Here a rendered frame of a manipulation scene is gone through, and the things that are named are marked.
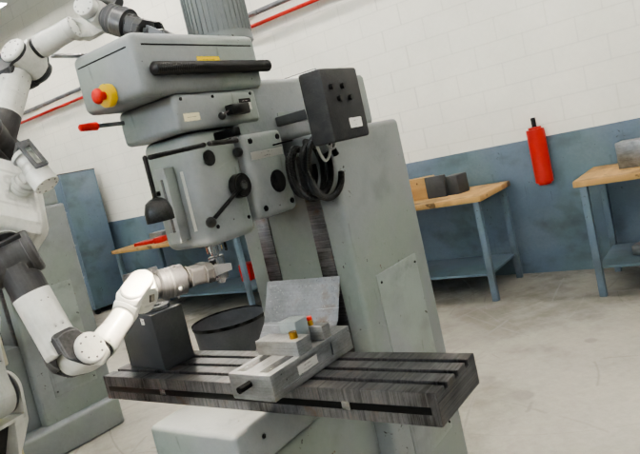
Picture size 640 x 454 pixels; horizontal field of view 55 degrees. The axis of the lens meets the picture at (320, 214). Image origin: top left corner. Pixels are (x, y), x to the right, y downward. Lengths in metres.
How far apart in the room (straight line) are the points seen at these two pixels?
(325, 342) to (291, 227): 0.54
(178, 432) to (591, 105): 4.49
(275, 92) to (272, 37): 4.96
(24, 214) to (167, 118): 0.44
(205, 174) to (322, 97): 0.39
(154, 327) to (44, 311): 0.54
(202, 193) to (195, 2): 0.61
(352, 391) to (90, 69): 1.06
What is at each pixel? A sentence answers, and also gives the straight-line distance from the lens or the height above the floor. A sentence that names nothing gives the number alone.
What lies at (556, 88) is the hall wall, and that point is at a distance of 5.60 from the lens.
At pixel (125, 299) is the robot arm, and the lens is 1.70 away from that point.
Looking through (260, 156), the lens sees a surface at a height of 1.52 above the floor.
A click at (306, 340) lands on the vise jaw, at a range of 1.64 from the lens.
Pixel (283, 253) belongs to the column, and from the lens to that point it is 2.15.
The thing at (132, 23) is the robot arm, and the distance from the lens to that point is 1.85.
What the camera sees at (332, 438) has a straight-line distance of 2.01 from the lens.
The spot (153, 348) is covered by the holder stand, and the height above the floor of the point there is 1.00.
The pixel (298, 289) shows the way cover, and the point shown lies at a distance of 2.13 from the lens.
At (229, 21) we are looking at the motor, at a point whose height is 1.94.
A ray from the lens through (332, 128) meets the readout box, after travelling 1.74.
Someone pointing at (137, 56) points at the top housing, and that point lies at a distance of 1.62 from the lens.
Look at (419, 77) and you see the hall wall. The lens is 6.01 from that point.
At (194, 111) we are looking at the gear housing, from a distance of 1.70.
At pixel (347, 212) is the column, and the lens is 1.98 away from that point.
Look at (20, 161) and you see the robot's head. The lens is 1.74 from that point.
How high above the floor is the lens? 1.49
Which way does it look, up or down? 6 degrees down
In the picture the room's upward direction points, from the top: 13 degrees counter-clockwise
